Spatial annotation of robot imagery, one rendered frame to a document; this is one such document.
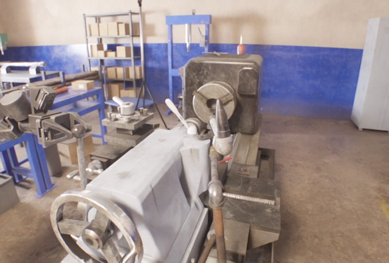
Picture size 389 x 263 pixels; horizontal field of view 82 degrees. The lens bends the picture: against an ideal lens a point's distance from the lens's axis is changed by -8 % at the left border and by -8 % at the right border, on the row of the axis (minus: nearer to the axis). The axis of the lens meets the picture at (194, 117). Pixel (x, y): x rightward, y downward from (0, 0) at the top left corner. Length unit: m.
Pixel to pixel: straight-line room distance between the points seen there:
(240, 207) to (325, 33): 4.27
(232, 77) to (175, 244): 1.15
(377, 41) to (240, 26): 2.29
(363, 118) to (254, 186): 3.85
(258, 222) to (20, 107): 0.80
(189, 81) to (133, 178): 1.15
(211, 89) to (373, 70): 3.56
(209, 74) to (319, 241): 1.53
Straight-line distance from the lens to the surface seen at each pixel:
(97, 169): 0.98
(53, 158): 3.09
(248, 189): 1.06
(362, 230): 2.49
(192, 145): 0.74
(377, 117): 4.86
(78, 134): 0.64
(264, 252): 1.47
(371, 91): 4.69
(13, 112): 0.73
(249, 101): 1.60
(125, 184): 0.58
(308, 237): 2.22
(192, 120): 1.04
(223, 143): 0.48
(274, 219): 0.94
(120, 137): 1.08
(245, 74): 1.52
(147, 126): 1.14
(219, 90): 1.40
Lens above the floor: 1.48
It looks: 19 degrees down
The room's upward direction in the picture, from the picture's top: straight up
